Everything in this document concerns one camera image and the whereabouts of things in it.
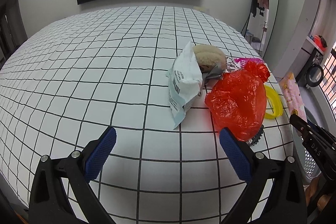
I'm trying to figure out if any pink snack wrapper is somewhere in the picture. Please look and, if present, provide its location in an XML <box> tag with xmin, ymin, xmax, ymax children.
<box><xmin>279</xmin><ymin>72</ymin><xmax>307</xmax><ymax>121</ymax></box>

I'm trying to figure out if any grey perforated laundry basket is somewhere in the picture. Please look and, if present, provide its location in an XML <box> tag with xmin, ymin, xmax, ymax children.
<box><xmin>291</xmin><ymin>108</ymin><xmax>324</xmax><ymax>187</ymax></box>

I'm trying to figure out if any yellow plastic lid frame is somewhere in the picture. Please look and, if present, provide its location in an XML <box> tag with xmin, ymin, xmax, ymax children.
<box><xmin>264</xmin><ymin>85</ymin><xmax>283</xmax><ymax>119</ymax></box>

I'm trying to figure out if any black hair claw clip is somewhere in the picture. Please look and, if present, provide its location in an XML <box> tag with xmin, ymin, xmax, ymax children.
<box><xmin>246</xmin><ymin>124</ymin><xmax>264</xmax><ymax>146</ymax></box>

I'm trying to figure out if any pink plastic mesh basket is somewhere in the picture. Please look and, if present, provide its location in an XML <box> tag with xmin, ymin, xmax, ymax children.
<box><xmin>234</xmin><ymin>57</ymin><xmax>264</xmax><ymax>66</ymax></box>

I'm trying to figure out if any red basin on counter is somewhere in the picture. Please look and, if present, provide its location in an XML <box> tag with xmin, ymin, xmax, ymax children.
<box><xmin>313</xmin><ymin>35</ymin><xmax>327</xmax><ymax>51</ymax></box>

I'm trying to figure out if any front-load washing machine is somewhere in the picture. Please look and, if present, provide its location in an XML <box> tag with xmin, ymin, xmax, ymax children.
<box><xmin>295</xmin><ymin>48</ymin><xmax>324</xmax><ymax>88</ymax></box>

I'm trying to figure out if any standing floor mirror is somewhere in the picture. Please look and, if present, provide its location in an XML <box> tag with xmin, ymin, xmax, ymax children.
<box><xmin>241</xmin><ymin>0</ymin><xmax>279</xmax><ymax>57</ymax></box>

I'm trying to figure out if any red plastic bag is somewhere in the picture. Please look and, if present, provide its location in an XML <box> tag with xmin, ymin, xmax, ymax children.
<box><xmin>205</xmin><ymin>61</ymin><xmax>270</xmax><ymax>141</ymax></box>

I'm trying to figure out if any white grid tablecloth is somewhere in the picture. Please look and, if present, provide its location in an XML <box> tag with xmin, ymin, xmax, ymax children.
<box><xmin>0</xmin><ymin>5</ymin><xmax>296</xmax><ymax>223</ymax></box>

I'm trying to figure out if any white plastic mailer bag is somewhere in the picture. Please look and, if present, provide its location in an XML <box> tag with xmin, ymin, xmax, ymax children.
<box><xmin>166</xmin><ymin>43</ymin><xmax>203</xmax><ymax>128</ymax></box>

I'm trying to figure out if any beige plush toy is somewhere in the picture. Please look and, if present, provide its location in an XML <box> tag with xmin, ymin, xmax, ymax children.
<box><xmin>193</xmin><ymin>44</ymin><xmax>227</xmax><ymax>73</ymax></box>

